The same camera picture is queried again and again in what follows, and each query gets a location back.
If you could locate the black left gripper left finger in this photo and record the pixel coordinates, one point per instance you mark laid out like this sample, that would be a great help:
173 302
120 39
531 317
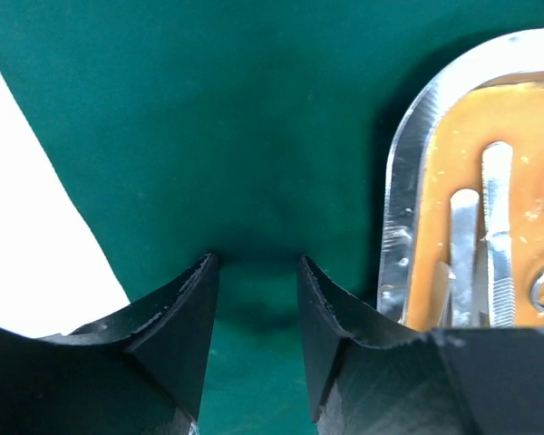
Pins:
140 370

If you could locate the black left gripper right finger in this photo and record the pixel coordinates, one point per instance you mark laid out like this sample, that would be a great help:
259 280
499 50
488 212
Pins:
367 374

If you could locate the dark green surgical cloth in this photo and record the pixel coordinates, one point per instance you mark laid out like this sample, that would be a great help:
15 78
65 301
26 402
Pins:
257 130

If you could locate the steel tray with brown liner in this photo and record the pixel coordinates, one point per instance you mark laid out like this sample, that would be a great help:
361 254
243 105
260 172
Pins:
494 92

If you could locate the steel tweezers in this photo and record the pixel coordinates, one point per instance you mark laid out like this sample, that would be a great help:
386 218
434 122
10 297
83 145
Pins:
464 211

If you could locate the steel scalpel handle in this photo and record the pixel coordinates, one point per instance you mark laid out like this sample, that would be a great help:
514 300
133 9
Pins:
496 168

